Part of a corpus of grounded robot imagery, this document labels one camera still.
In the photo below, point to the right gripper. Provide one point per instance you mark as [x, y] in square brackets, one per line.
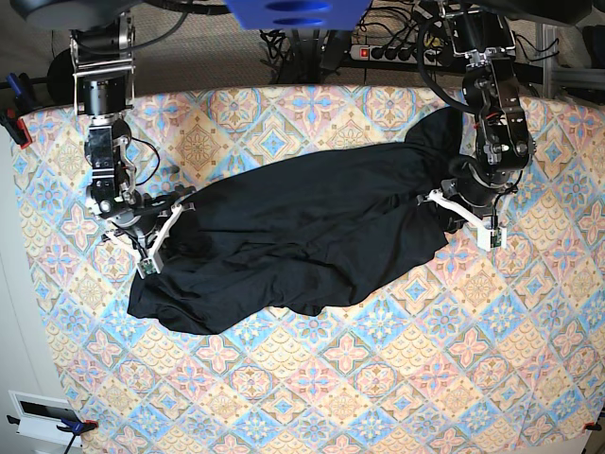
[138, 215]

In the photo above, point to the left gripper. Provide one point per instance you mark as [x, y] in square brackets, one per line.
[471, 187]

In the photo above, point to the black t-shirt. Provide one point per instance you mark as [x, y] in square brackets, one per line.
[326, 228]

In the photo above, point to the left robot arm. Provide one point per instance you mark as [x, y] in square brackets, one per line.
[503, 145]

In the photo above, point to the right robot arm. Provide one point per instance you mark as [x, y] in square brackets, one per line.
[104, 90]

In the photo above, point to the patterned colourful tablecloth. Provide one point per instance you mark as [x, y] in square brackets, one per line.
[471, 353]

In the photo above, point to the black round stool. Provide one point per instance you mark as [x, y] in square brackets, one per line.
[60, 82]

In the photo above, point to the blue clamp bottom left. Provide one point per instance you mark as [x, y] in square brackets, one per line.
[71, 427]

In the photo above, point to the red blue clamp top left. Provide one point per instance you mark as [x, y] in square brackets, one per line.
[23, 103]

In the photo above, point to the white power strip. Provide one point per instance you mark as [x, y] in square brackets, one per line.
[433, 55]

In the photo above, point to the black clamp bottom right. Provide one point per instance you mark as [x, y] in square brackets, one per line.
[596, 426]

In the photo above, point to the white wall vent box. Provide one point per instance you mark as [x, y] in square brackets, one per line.
[39, 417]

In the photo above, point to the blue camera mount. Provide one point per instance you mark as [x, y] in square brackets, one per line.
[298, 14]

